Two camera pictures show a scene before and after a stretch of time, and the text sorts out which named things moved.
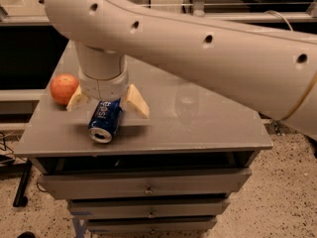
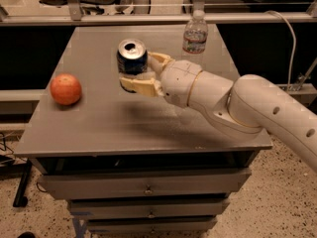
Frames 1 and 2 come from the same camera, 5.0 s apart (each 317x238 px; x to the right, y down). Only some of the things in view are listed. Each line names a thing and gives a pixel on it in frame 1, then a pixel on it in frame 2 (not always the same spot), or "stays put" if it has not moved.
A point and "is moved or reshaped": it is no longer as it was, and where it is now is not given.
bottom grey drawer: x=151 y=225 stays put
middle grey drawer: x=148 y=209 stays put
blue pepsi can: x=105 y=120 is moved or reshaped
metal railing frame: x=198 y=2 stays put
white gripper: x=103 y=87 → x=178 y=81
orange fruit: x=62 y=86 stays put
